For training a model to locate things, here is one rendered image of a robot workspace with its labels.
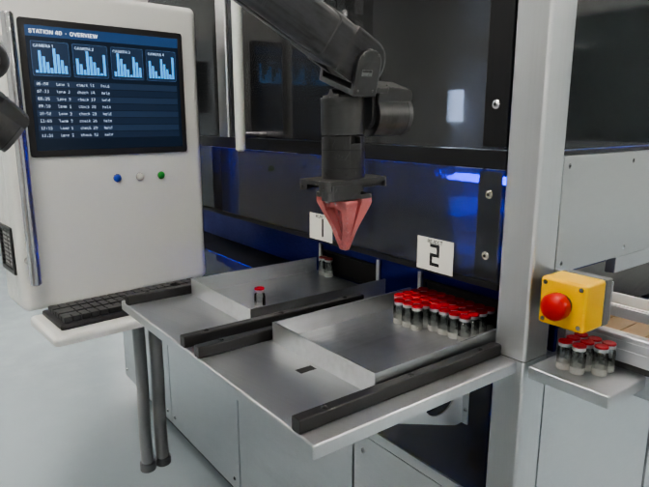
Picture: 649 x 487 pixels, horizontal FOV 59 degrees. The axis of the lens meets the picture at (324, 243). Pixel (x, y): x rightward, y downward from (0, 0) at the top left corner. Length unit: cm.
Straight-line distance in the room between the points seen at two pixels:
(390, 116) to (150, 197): 96
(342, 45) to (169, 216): 104
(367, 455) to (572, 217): 68
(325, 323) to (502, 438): 36
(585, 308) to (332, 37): 51
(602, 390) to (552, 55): 48
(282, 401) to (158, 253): 91
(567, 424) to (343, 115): 71
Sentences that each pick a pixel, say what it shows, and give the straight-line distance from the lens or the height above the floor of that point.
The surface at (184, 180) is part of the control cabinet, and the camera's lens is 165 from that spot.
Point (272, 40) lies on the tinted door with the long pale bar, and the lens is 145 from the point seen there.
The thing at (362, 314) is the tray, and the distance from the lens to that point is 113.
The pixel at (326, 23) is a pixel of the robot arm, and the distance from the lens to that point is 69.
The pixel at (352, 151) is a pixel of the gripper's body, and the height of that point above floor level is 122.
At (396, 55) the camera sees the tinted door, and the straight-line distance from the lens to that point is 111.
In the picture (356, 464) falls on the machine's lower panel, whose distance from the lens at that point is 139.
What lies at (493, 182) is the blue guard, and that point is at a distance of 95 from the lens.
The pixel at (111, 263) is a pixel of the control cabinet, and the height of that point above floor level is 89.
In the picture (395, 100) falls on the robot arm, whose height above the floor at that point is 128.
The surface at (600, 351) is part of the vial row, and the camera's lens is 96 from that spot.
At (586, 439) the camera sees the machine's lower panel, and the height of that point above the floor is 66.
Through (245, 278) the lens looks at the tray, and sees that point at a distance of 135.
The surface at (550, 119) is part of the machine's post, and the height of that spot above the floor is 126.
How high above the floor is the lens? 126
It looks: 12 degrees down
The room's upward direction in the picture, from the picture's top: straight up
